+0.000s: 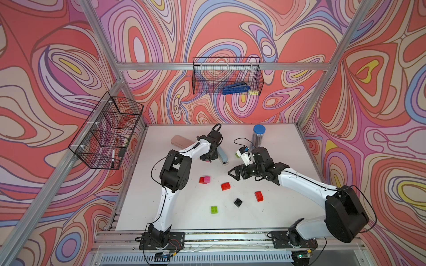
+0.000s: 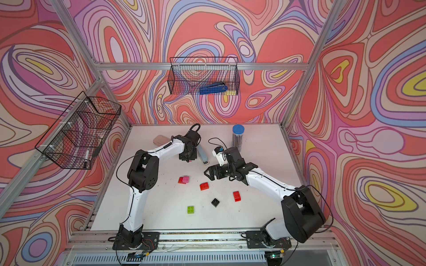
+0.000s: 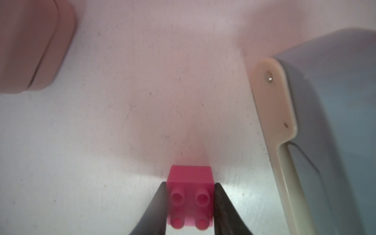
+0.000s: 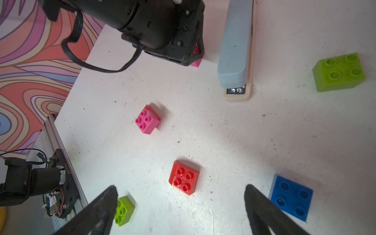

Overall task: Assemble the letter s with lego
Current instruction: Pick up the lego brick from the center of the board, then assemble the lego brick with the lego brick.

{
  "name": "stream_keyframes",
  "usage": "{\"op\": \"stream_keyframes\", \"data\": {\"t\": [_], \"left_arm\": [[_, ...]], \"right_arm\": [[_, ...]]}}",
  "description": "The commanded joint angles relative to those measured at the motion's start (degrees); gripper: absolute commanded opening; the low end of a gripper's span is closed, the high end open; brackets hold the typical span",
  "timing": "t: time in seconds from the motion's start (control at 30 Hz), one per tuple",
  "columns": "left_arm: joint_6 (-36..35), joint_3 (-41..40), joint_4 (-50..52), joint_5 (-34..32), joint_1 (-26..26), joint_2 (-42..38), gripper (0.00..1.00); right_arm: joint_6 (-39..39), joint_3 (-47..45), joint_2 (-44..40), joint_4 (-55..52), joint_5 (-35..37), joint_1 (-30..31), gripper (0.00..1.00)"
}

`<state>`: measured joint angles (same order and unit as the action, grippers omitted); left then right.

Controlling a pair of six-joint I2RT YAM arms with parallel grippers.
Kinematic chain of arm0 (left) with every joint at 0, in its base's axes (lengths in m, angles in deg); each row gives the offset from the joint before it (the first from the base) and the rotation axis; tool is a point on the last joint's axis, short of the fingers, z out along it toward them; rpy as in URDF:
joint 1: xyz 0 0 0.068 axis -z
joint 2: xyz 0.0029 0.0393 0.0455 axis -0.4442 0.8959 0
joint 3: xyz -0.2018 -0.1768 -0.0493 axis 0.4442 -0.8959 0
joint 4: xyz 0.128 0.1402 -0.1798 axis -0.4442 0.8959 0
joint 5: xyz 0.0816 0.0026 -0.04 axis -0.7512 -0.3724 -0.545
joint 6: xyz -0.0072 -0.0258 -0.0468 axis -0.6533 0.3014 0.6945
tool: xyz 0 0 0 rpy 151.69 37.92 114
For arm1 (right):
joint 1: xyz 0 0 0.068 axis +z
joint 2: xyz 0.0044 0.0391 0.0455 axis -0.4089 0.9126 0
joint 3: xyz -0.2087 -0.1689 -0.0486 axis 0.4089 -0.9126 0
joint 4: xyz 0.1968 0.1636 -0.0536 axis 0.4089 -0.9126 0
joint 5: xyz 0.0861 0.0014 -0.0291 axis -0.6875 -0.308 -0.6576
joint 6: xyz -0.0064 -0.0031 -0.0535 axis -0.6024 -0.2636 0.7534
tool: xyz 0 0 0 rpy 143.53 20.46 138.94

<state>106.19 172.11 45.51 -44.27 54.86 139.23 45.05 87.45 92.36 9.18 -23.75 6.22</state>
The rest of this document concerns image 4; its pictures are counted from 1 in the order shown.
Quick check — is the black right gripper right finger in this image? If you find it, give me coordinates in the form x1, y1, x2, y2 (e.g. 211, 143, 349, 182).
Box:
244, 184, 308, 235

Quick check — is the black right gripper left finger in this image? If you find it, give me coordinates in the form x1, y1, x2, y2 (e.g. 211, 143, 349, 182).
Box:
55, 185, 118, 235

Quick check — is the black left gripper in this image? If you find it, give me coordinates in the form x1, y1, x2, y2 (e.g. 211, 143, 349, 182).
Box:
121, 1, 205, 66

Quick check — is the green lego brick front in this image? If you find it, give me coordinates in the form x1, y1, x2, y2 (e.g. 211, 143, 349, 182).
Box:
114, 196, 135, 227

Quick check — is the green lego brick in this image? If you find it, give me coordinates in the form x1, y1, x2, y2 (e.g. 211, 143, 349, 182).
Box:
114, 196, 135, 227
312, 53, 366, 92

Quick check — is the pink lego brick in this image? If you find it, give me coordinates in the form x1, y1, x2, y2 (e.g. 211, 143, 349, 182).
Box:
135, 105, 161, 135
190, 43, 205, 68

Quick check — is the red lego brick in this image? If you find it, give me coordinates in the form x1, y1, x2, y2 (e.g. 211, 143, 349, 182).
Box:
168, 161, 200, 196

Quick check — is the blue lego brick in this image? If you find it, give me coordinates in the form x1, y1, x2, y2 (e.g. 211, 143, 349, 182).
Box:
268, 174, 314, 222

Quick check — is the green lego brick back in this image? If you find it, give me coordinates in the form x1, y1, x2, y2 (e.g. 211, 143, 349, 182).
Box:
312, 53, 366, 92

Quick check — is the blue and cream stapler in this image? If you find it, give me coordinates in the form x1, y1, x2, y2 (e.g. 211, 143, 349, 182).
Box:
217, 1, 257, 102

